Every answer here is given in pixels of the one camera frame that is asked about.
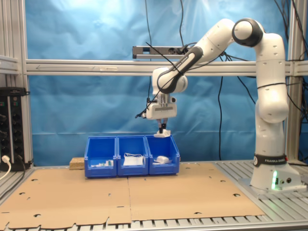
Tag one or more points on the white gauze packet clear film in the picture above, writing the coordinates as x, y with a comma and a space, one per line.
166, 133

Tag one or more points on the blue plastic bin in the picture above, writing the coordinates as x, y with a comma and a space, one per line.
101, 172
163, 169
132, 170

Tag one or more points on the light blue surgical mask stack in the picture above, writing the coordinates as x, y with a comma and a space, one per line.
132, 160

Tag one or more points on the green syringe packet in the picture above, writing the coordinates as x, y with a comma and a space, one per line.
110, 163
97, 165

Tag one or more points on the black power strip on beam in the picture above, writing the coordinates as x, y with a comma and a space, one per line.
154, 50

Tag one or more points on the brown cardboard sheet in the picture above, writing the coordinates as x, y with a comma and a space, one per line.
60, 197
192, 192

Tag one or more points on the OSB wood board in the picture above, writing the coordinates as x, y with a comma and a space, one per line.
76, 163

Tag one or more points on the black power distribution unit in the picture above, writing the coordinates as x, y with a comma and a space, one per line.
13, 120

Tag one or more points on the white power plug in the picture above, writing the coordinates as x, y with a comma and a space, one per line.
6, 160

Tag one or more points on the aluminium horizontal frame beam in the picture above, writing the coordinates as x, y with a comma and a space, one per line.
96, 67

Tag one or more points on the aluminium frame post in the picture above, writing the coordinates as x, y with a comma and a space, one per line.
297, 108
14, 36

